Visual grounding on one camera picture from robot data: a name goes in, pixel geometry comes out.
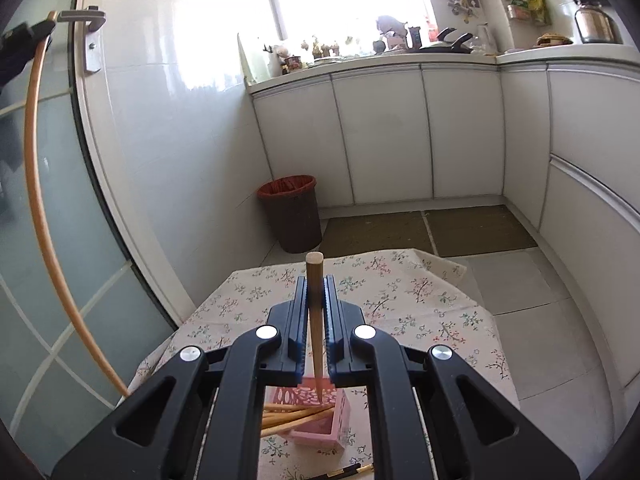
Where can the steel kettle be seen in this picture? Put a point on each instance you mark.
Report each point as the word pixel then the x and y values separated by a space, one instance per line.
pixel 593 24

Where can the white kitchen cabinets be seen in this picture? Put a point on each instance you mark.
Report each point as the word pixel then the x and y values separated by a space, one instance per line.
pixel 553 131

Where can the floral tablecloth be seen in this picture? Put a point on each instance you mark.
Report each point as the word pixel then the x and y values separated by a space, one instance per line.
pixel 411 295

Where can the black chopstick gold band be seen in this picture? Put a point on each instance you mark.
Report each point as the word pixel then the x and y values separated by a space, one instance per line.
pixel 362 468
pixel 342 473

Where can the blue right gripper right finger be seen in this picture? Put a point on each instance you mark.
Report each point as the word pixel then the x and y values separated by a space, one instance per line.
pixel 334 328

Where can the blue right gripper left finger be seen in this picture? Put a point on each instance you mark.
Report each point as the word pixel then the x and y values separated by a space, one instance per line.
pixel 297 327

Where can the door handle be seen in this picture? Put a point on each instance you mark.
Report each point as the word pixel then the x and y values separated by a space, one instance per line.
pixel 91 20

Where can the red rimmed trash bin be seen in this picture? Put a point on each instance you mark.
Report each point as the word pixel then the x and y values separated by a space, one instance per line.
pixel 291 209

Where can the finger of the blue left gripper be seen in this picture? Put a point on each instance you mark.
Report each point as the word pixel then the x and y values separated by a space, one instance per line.
pixel 18 47

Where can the wooden chopstick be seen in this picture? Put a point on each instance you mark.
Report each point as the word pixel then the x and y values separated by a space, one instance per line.
pixel 57 219
pixel 273 418
pixel 313 407
pixel 277 410
pixel 287 426
pixel 314 280

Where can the pink perforated utensil holder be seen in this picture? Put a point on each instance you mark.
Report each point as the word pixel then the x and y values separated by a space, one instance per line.
pixel 328 432

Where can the black pan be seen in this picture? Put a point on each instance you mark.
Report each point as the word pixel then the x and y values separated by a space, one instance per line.
pixel 442 45

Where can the wooden chopstick in holder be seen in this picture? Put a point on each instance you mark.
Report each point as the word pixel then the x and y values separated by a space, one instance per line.
pixel 273 418
pixel 277 410

